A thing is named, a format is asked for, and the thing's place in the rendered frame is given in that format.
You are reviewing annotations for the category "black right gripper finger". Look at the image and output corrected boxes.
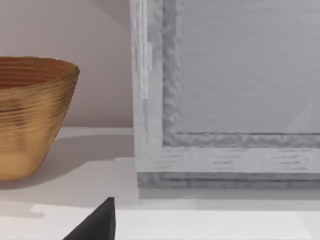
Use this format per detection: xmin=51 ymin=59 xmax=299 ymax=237
xmin=62 ymin=196 xmax=117 ymax=240

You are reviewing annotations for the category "brown woven basket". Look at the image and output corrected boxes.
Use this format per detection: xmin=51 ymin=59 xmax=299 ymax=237
xmin=0 ymin=56 xmax=81 ymax=182

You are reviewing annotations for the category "grey wooden cabinet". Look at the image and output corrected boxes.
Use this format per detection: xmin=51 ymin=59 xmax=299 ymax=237
xmin=129 ymin=0 xmax=320 ymax=190

